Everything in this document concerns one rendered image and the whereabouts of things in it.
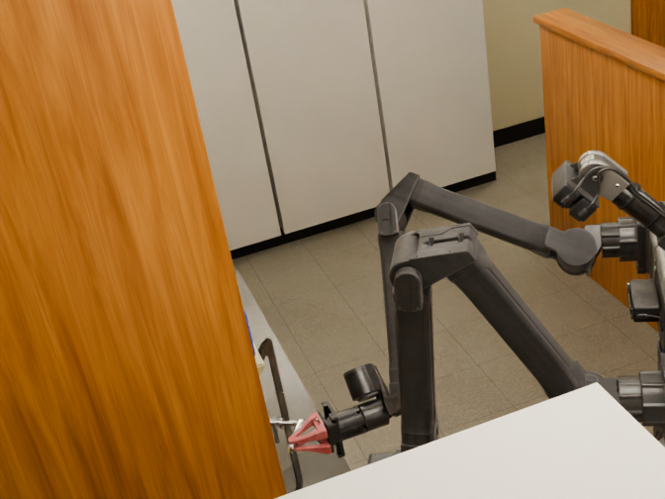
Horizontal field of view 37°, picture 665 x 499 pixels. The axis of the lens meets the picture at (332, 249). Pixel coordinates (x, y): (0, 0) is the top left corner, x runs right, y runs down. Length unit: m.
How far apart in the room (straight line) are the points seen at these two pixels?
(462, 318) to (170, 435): 2.93
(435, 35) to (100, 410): 3.79
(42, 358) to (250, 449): 0.39
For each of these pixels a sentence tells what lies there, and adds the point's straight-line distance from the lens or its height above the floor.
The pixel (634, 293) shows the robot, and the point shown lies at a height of 1.49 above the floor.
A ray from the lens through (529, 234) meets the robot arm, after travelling 2.03.
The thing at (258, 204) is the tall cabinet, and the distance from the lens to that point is 5.06.
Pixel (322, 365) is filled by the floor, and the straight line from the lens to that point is 4.28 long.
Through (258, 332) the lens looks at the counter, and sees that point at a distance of 2.84.
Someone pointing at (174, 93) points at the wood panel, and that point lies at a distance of 1.39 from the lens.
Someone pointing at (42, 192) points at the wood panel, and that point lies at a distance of 1.41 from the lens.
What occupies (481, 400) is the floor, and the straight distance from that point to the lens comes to 3.97.
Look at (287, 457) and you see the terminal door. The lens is 2.11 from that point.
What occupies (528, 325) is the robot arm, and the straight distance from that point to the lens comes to 1.52.
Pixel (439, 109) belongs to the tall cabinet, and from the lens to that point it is 5.24.
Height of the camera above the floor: 2.47
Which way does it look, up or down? 29 degrees down
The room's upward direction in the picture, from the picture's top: 10 degrees counter-clockwise
